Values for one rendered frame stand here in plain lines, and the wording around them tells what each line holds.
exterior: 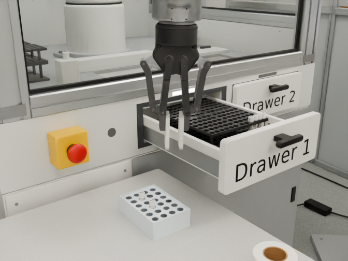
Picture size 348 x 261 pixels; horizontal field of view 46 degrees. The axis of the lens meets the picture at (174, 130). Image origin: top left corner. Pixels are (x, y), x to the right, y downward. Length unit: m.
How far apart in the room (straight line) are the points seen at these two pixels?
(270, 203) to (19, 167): 0.89
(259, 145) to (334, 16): 2.01
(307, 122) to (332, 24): 1.88
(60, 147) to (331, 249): 1.52
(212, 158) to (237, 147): 0.07
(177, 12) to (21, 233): 0.49
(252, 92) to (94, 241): 0.65
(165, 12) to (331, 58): 2.17
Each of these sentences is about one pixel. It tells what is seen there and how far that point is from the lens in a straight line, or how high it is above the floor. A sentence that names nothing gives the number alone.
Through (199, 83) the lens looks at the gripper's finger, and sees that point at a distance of 0.76.
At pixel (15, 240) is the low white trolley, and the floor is 0.76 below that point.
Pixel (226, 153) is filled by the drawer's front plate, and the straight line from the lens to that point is 0.76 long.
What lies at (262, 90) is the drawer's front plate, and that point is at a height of 0.90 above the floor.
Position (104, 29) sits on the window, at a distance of 0.92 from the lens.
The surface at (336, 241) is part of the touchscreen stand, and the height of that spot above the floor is 0.04.
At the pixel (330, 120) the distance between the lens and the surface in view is 2.87.
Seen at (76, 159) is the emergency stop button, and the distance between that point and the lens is 0.84.
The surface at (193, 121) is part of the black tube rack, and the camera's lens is 0.94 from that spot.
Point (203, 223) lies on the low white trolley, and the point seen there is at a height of 0.76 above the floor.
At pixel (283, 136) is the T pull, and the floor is 0.91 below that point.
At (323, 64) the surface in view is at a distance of 2.82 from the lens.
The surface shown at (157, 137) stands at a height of 0.86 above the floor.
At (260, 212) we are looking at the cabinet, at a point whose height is 0.46.
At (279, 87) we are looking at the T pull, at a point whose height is 0.91.
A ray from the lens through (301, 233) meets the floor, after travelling 2.23.
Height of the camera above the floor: 1.21
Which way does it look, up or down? 20 degrees down
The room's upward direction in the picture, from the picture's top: straight up
